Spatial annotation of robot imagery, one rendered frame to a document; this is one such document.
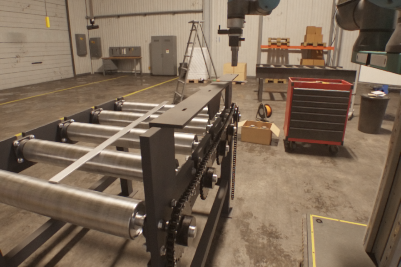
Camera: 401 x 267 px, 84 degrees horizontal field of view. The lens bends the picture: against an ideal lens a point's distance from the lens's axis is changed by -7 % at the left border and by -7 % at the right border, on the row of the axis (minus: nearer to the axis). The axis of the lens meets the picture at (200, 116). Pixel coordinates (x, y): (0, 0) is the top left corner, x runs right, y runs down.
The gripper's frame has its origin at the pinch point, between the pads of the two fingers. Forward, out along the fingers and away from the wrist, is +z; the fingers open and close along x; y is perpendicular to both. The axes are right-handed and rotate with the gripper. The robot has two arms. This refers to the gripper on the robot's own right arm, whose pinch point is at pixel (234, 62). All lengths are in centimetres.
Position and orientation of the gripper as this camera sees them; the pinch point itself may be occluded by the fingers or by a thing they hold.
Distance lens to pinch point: 129.2
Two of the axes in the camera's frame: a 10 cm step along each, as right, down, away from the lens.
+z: 0.0, 9.6, 2.8
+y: 9.6, 0.7, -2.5
